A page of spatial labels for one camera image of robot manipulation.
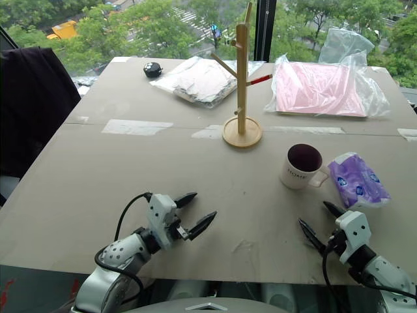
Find yellow truck outside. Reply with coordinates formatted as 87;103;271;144
46;20;79;41

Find wooden mug tree stand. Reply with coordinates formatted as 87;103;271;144
210;1;274;151

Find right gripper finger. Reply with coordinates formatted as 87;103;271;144
298;218;327;255
323;200;346;219

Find small black round device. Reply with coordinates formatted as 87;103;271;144
143;61;163;78

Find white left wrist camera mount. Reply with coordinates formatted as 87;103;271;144
145;193;179;250

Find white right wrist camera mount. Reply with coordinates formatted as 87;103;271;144
334;211;373;265

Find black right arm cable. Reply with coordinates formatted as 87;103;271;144
321;237;417;301

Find white mug with dark inside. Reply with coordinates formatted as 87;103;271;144
278;143;330;190

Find dark cloth covered chair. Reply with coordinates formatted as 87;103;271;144
0;47;82;196

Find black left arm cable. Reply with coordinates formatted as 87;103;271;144
94;192;154;306

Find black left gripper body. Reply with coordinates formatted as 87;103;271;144
167;209;194;242

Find silver robot torso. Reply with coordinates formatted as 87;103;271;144
120;295;289;313

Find pink sheet in plastic bag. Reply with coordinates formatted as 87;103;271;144
263;27;392;120

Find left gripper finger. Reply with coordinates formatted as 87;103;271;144
188;211;218;242
172;192;199;210

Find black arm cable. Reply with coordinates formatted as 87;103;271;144
321;237;417;301
94;192;154;306

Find black window frame post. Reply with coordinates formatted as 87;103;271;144
253;0;278;63

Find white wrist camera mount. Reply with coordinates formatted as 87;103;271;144
334;211;373;265
145;193;179;250

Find clear bag with beige sheets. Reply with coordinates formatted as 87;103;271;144
149;55;265;110

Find purple tissue pack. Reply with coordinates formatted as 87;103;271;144
327;151;392;211

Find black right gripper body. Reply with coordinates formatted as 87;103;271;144
324;228;343;259

